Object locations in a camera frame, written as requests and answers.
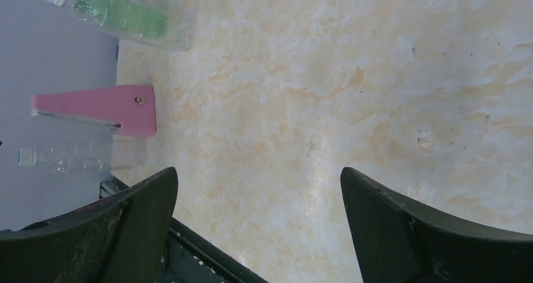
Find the clear bottle blue-white cap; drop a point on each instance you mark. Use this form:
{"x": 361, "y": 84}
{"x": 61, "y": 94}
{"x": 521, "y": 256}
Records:
{"x": 180, "y": 32}

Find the green plastic bottle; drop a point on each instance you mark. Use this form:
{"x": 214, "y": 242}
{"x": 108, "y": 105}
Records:
{"x": 129, "y": 19}

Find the pink toy toaster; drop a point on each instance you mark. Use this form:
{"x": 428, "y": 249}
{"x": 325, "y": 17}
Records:
{"x": 127, "y": 110}

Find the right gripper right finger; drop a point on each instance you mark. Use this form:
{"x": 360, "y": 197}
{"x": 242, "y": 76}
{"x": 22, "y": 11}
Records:
{"x": 399, "y": 239}

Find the clear plastic bottle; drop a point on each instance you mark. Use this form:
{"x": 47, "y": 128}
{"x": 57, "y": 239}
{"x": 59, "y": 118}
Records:
{"x": 87, "y": 156}

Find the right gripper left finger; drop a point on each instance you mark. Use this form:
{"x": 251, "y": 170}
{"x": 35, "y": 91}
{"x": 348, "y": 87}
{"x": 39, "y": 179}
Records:
{"x": 116, "y": 239}

